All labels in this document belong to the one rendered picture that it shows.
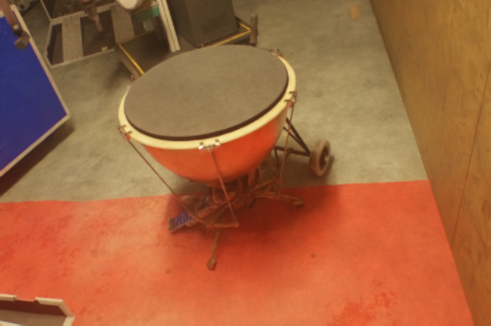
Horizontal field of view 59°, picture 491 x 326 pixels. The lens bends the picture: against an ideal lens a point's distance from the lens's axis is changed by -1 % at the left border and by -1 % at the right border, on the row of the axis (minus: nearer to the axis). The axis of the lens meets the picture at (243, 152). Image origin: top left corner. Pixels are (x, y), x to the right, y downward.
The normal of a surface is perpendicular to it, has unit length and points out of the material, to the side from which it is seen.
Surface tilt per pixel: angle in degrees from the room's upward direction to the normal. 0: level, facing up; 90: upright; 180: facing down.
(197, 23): 90
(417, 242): 0
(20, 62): 90
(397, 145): 0
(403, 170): 0
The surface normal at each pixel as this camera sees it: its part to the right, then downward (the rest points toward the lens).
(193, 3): 0.47, 0.50
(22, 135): 0.88, 0.17
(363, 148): -0.17, -0.76
